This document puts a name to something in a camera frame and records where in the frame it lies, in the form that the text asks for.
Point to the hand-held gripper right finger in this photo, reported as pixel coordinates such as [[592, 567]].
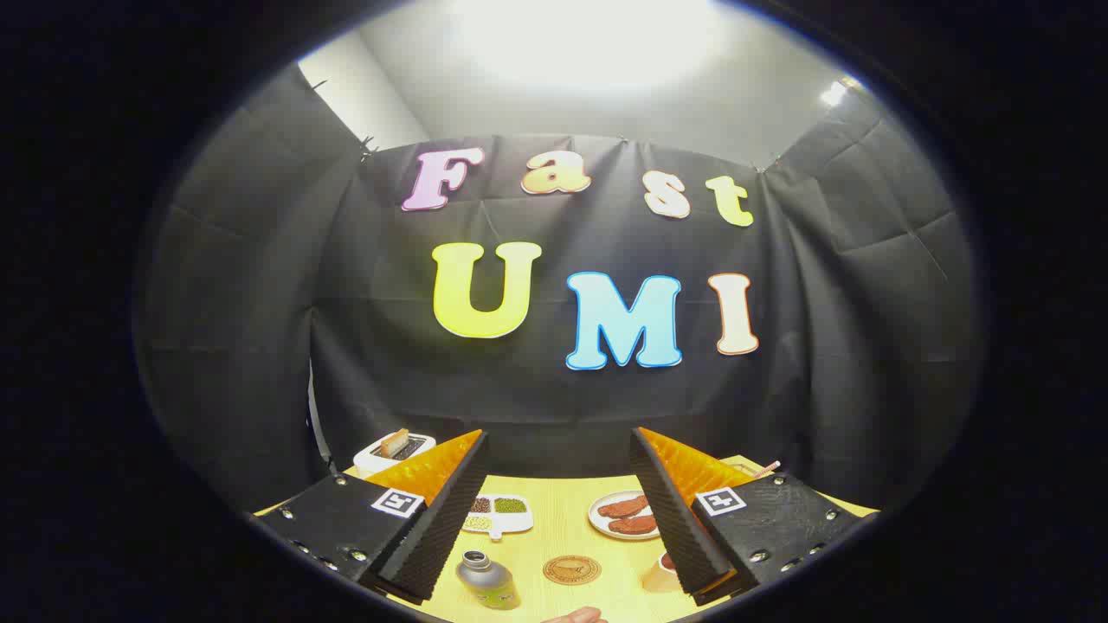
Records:
[[671, 519]]

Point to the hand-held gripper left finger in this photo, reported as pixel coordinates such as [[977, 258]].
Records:
[[441, 519]]

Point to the silver bottle with green label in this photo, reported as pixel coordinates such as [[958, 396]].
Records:
[[485, 575]]

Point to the round cork coaster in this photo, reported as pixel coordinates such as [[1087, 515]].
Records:
[[571, 570]]

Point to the brown meat piece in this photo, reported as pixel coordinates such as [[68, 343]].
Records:
[[632, 524], [623, 507]]

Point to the white divided dish with beans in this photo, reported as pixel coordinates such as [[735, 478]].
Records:
[[498, 523]]

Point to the white oval plate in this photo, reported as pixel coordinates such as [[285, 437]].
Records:
[[603, 527]]

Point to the toast slice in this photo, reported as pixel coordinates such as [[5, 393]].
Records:
[[396, 443]]

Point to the white toaster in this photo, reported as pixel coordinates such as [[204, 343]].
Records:
[[372, 457]]

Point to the pink striped straw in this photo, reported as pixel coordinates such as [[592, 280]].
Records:
[[769, 468]]

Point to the wooden table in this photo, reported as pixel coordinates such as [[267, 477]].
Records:
[[554, 528]]

